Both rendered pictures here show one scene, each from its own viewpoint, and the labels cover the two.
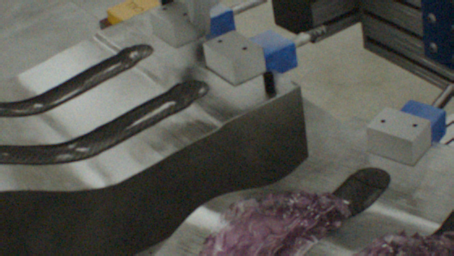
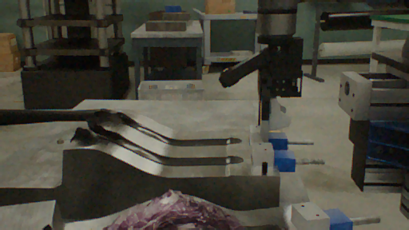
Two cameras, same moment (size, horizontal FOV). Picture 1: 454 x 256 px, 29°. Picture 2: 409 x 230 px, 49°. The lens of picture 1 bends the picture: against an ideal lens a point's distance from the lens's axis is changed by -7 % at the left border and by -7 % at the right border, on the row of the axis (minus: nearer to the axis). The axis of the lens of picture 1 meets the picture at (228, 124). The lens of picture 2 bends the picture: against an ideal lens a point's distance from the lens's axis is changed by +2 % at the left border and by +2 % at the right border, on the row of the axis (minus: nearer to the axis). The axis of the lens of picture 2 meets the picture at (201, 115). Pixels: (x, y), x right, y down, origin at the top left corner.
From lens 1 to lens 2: 0.36 m
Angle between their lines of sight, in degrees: 34
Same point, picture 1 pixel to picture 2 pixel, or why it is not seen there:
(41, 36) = not seen: hidden behind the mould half
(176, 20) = (254, 132)
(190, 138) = (212, 174)
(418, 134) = (315, 219)
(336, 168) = (266, 218)
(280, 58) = (283, 163)
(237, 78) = (255, 162)
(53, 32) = not seen: hidden behind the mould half
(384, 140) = (296, 216)
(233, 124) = (235, 177)
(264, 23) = not seen: outside the picture
